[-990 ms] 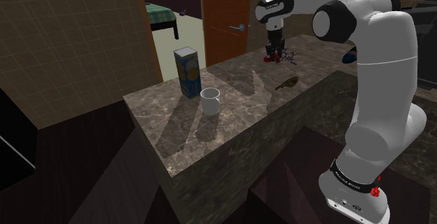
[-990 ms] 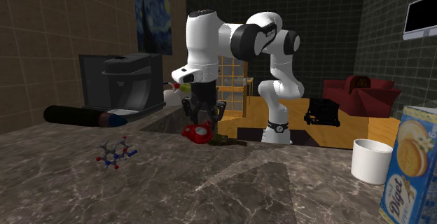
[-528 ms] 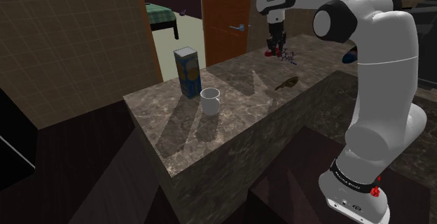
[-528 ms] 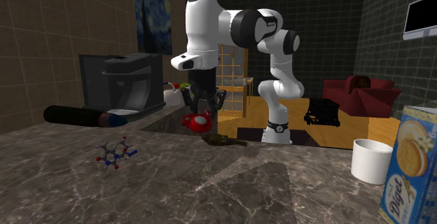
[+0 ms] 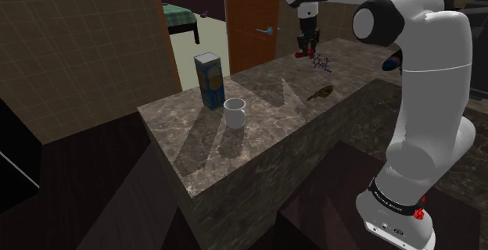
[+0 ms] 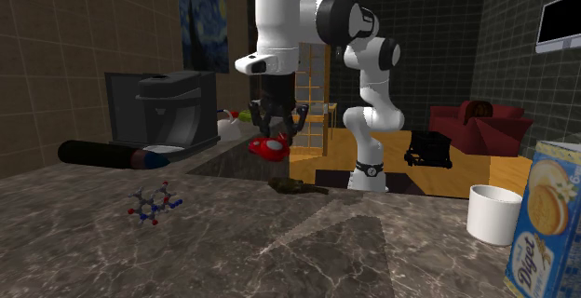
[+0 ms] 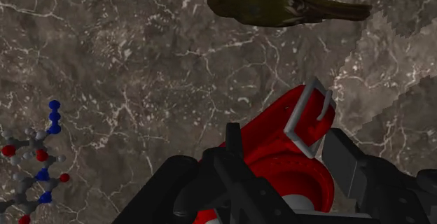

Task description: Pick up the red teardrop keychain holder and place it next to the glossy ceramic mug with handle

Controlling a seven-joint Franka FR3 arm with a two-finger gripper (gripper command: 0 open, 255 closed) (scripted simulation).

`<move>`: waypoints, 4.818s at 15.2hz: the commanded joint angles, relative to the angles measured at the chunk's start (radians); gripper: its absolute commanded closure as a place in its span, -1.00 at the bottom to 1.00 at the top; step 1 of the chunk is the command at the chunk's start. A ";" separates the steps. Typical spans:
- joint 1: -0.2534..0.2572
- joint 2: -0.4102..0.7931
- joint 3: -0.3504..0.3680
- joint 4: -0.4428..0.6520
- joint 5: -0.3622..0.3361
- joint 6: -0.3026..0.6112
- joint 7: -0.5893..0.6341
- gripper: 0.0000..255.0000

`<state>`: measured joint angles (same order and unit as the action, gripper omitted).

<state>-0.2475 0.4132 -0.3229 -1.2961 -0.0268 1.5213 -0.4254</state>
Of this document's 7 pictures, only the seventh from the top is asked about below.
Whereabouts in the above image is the red collar with grey buckle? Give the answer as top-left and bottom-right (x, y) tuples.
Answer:
(191, 77), (337, 224)

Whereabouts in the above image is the grey red blue molecule model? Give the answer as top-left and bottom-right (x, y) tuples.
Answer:
(0, 99), (71, 224)

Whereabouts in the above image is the olive green bird figure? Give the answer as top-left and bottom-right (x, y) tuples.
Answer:
(204, 0), (373, 28)

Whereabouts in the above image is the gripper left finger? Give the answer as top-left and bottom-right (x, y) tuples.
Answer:
(111, 122), (301, 224)

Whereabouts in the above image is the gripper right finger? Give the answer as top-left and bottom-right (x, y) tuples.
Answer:
(321, 127), (437, 224)

